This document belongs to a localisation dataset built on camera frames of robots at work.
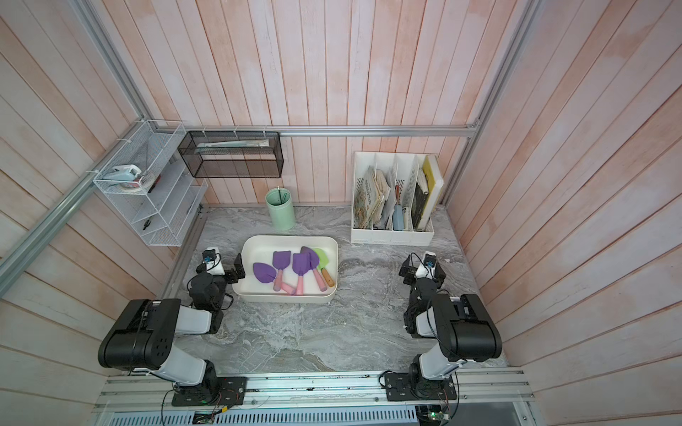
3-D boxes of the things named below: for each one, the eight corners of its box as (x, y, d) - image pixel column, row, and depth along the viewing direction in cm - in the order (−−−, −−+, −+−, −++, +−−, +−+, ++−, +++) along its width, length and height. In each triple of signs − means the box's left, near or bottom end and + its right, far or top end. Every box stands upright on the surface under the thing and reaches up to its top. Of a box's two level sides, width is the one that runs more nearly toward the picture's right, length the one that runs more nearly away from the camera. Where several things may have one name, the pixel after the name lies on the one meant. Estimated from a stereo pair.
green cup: (270, 230, 114) (262, 207, 102) (273, 211, 121) (267, 187, 109) (294, 230, 114) (289, 207, 102) (296, 211, 121) (292, 187, 109)
